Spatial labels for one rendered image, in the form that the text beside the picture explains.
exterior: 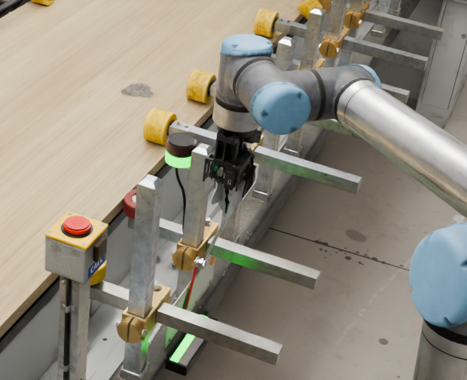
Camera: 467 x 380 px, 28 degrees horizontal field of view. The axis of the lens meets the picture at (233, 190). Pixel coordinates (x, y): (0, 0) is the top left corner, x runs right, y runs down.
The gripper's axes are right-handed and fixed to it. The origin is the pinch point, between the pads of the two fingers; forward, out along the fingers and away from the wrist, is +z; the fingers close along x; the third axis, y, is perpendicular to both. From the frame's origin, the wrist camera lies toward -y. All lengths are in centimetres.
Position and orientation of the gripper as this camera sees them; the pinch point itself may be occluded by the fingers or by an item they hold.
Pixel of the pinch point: (228, 206)
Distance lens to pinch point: 188.3
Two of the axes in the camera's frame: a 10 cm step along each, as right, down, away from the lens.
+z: -1.2, 8.3, 5.4
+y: -3.7, 4.7, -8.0
